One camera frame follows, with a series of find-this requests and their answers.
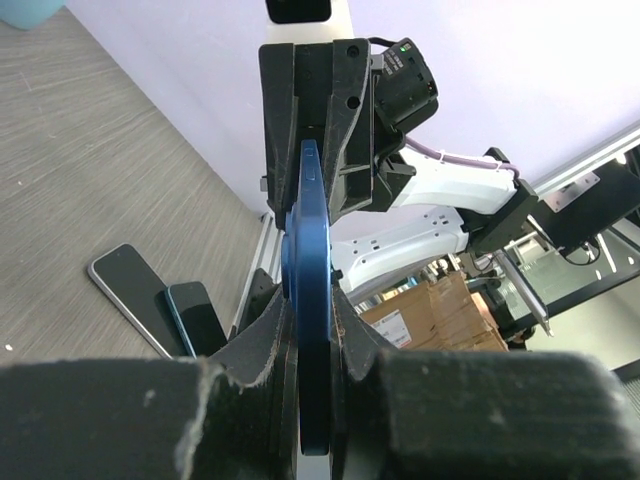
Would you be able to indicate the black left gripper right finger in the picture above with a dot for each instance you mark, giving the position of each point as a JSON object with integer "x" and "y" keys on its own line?
{"x": 402, "y": 414}

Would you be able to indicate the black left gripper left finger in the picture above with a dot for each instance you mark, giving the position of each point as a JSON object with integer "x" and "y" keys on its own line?
{"x": 230, "y": 416}

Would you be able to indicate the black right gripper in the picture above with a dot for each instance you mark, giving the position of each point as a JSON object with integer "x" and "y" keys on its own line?
{"x": 358, "y": 99}

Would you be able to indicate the teal-edged phone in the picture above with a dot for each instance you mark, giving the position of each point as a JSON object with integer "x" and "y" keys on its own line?
{"x": 195, "y": 318}

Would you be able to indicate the dark blue phone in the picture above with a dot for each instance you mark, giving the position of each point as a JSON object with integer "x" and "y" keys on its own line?
{"x": 310, "y": 300}

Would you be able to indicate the white-edged phone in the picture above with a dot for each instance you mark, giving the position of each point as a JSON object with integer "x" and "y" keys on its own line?
{"x": 137, "y": 291}

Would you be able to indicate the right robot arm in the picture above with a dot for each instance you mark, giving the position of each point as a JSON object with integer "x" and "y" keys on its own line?
{"x": 474, "y": 205}

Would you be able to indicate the cardboard box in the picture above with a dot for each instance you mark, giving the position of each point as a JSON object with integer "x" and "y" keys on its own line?
{"x": 443, "y": 316}

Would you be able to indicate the blue mug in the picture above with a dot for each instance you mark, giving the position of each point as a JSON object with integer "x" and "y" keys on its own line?
{"x": 27, "y": 14}

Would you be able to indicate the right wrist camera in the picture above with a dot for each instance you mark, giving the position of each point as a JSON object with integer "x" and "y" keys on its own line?
{"x": 308, "y": 21}

